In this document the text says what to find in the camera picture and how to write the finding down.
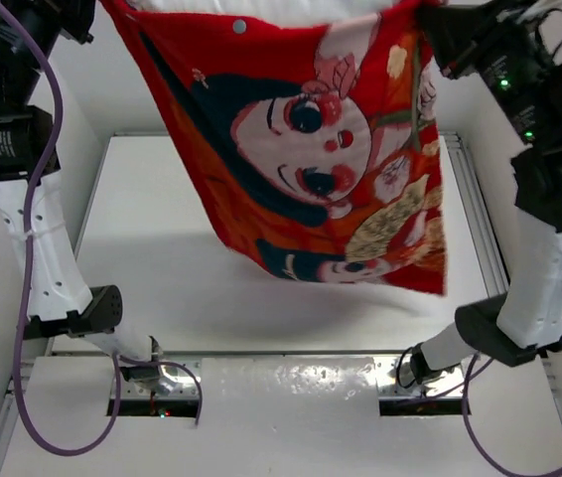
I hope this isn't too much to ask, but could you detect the metal base plate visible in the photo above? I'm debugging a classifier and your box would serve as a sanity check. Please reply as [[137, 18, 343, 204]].
[[118, 354, 202, 401], [373, 354, 464, 400]]

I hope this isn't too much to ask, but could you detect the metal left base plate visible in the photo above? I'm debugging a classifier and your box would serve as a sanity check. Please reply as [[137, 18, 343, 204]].
[[118, 354, 202, 401]]

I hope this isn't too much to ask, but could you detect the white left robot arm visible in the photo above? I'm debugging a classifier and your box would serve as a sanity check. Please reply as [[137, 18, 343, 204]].
[[0, 1, 158, 383]]

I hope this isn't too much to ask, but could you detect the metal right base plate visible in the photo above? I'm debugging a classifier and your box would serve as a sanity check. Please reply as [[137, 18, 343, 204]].
[[373, 354, 464, 400]]

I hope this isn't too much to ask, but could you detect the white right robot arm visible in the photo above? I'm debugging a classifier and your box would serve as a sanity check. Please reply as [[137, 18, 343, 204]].
[[396, 1, 562, 385]]

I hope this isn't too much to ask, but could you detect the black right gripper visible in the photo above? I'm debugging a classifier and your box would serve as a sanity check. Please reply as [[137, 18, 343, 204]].
[[419, 0, 560, 144]]

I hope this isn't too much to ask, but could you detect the aluminium frame rail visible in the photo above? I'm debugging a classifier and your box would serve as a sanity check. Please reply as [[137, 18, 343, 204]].
[[441, 131, 509, 297]]

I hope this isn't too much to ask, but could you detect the white pillow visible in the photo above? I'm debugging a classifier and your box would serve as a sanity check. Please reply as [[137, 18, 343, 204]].
[[127, 0, 398, 27]]

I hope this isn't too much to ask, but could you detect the red cartoon print pillowcase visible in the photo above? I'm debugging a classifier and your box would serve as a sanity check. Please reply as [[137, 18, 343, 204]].
[[104, 1, 448, 295]]

